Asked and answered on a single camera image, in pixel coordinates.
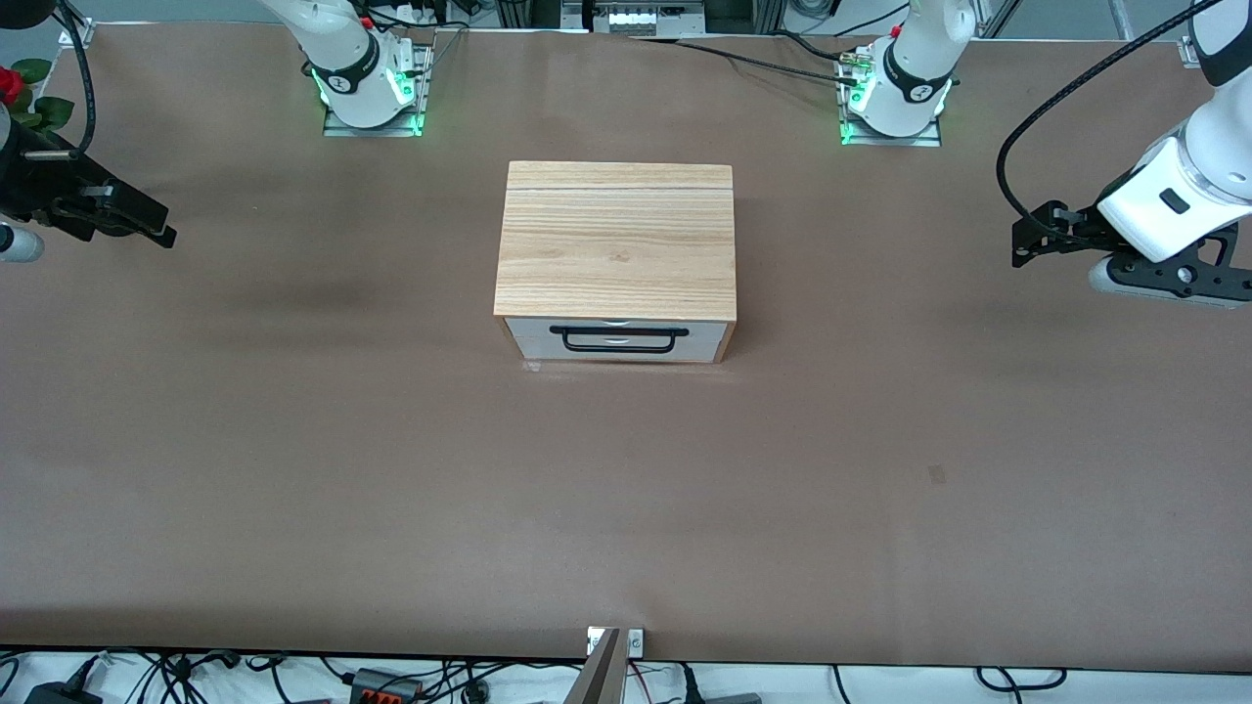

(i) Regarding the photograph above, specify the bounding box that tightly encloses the artificial red rose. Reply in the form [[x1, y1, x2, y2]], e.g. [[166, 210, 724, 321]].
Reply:
[[0, 59, 75, 134]]

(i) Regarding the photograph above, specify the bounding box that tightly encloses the looped black floor cable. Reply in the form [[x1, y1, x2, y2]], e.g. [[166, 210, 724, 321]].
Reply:
[[975, 666, 1069, 692]]

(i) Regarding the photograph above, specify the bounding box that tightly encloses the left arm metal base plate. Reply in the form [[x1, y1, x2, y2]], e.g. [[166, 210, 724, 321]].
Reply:
[[837, 41, 943, 149]]

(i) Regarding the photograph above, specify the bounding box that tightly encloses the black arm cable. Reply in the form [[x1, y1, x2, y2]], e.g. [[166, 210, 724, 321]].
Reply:
[[996, 0, 1226, 247], [54, 0, 98, 159]]

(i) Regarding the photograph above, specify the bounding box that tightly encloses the black power adapter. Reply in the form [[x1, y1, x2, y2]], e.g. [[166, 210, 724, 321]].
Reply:
[[23, 655, 105, 704]]

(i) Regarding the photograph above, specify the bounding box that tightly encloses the metal table edge bracket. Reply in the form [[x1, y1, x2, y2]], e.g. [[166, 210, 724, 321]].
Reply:
[[586, 627, 646, 659]]

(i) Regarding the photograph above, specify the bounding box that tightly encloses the black metal drawer handle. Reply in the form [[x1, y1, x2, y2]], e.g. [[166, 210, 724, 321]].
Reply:
[[550, 326, 690, 354]]

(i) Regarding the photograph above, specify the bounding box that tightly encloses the white rack with holes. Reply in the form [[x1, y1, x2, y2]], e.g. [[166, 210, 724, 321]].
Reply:
[[505, 318, 731, 341]]

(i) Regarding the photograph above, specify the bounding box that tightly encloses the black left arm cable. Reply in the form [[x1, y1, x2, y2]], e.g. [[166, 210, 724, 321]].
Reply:
[[996, 0, 1226, 247]]

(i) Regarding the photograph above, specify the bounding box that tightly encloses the thin black table cable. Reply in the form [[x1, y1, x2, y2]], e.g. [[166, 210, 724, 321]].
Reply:
[[675, 33, 850, 64]]

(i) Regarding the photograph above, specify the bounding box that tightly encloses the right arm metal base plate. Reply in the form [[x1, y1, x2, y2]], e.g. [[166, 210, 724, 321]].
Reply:
[[323, 41, 433, 139]]

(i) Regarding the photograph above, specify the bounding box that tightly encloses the white power strip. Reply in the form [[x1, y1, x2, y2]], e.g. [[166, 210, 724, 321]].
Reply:
[[585, 2, 654, 33]]

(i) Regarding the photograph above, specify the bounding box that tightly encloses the grey metal camera pole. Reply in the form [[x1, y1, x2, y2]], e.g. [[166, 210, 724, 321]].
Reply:
[[564, 628, 626, 704]]

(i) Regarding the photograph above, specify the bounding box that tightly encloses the black box with orange levers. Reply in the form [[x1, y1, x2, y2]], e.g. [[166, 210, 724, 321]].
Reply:
[[349, 668, 424, 704]]

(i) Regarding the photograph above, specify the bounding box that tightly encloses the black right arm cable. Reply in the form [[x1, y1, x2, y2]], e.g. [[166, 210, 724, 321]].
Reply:
[[54, 0, 98, 159]]

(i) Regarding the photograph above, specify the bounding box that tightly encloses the wooden drawer cabinet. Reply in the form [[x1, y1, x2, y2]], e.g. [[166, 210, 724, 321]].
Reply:
[[492, 161, 739, 365]]

